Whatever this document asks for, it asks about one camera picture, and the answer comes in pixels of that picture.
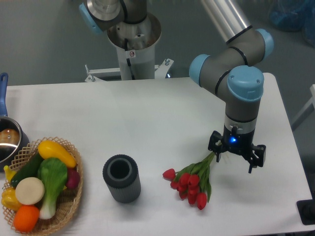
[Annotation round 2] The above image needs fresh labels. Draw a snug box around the black table clamp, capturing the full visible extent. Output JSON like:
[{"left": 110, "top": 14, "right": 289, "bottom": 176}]
[{"left": 296, "top": 199, "right": 315, "bottom": 225}]

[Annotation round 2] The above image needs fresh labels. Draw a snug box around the round beige bun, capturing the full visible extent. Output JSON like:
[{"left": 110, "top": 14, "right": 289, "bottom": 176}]
[{"left": 15, "top": 177, "right": 45, "bottom": 205}]

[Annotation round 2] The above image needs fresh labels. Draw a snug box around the orange fruit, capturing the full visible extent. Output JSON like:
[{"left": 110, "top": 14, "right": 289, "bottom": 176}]
[{"left": 13, "top": 205, "right": 39, "bottom": 233}]

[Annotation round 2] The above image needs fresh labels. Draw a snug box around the blue handled saucepan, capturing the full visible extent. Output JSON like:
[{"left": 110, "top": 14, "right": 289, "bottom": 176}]
[{"left": 0, "top": 72, "right": 29, "bottom": 173}]

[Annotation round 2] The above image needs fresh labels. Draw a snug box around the woven wicker basket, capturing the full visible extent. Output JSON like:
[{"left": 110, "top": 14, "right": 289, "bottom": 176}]
[{"left": 2, "top": 137, "right": 83, "bottom": 236}]

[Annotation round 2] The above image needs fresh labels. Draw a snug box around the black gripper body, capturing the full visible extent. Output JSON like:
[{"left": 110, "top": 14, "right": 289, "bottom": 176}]
[{"left": 220, "top": 125, "right": 255, "bottom": 155}]

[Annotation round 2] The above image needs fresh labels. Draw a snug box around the dark green cucumber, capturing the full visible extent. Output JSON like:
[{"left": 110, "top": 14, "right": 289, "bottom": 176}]
[{"left": 10, "top": 152, "right": 44, "bottom": 188}]

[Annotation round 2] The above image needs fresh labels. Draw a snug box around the green bok choy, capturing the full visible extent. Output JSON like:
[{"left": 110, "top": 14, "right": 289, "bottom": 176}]
[{"left": 37, "top": 157, "right": 67, "bottom": 220}]

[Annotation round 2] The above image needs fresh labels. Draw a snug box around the white furniture frame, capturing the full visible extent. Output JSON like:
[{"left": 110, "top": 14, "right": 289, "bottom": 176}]
[{"left": 291, "top": 84, "right": 315, "bottom": 131}]

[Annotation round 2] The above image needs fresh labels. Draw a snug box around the yellow bell pepper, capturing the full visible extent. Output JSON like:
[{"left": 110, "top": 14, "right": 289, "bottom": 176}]
[{"left": 1, "top": 187, "right": 22, "bottom": 211}]

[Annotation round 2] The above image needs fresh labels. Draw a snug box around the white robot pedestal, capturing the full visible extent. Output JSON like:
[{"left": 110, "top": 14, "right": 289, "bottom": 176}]
[{"left": 85, "top": 13, "right": 174, "bottom": 82}]

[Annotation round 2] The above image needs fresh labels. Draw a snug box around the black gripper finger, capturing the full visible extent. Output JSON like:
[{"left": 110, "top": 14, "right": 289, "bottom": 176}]
[
  {"left": 208, "top": 131, "right": 223, "bottom": 163},
  {"left": 248, "top": 145, "right": 266, "bottom": 174}
]

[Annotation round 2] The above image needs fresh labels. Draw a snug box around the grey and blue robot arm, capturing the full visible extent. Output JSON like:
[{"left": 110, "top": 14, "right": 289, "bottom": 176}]
[{"left": 79, "top": 0, "right": 274, "bottom": 168}]

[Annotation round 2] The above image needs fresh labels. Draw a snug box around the red tulip bouquet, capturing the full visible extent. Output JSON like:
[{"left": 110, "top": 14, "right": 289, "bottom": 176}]
[{"left": 162, "top": 151, "right": 216, "bottom": 210}]

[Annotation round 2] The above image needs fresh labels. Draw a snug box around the yellow banana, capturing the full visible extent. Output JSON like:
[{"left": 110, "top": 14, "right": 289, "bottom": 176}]
[{"left": 3, "top": 165, "right": 16, "bottom": 182}]

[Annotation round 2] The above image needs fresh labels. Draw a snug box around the dark grey ribbed vase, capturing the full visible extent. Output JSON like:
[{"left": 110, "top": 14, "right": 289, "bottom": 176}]
[{"left": 102, "top": 154, "right": 141, "bottom": 204}]

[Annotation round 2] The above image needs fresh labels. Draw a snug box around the blue plastic bag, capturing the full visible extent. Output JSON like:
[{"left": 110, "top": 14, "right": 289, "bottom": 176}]
[{"left": 268, "top": 0, "right": 315, "bottom": 46}]

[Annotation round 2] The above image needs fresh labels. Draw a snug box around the yellow squash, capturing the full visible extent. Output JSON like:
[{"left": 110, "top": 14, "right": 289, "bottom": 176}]
[{"left": 37, "top": 140, "right": 77, "bottom": 168}]

